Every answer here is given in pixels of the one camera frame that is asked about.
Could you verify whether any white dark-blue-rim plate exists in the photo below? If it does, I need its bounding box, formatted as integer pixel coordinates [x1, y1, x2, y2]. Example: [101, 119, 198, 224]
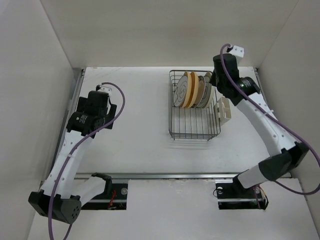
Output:
[199, 72, 215, 109]
[192, 75, 209, 108]

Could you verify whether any yellow bear plate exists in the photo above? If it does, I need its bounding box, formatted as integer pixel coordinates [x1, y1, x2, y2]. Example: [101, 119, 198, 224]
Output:
[185, 71, 199, 108]

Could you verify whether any white grey-ring flower plate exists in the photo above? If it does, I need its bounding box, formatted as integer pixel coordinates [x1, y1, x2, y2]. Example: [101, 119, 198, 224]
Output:
[173, 76, 187, 107]

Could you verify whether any cream bear plate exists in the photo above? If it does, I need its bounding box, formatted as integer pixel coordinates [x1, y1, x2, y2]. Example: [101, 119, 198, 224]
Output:
[180, 71, 192, 108]

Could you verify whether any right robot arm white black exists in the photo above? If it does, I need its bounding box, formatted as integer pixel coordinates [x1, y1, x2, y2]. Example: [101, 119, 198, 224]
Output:
[209, 53, 309, 197]

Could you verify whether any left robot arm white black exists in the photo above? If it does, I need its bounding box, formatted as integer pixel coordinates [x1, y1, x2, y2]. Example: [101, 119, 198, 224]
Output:
[28, 87, 117, 225]

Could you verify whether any white cutlery holder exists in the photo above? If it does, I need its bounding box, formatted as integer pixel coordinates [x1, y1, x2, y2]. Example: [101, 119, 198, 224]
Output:
[214, 96, 232, 126]

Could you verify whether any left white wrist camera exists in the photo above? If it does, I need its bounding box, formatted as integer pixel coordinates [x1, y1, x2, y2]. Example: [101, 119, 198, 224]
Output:
[95, 84, 112, 96]

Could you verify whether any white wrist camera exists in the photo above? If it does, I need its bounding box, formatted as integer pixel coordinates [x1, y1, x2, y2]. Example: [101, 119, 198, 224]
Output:
[95, 84, 112, 96]
[226, 45, 245, 60]

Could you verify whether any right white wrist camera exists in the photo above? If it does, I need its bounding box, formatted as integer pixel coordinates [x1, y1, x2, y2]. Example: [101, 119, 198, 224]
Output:
[226, 45, 245, 60]

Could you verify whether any grey wire dish rack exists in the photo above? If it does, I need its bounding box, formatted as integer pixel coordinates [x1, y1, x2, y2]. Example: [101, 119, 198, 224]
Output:
[168, 69, 221, 141]

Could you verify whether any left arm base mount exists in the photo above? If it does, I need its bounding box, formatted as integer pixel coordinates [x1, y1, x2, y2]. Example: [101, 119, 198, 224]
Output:
[81, 179, 129, 211]

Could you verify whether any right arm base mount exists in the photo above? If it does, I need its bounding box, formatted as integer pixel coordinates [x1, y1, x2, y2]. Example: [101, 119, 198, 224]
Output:
[212, 181, 269, 210]

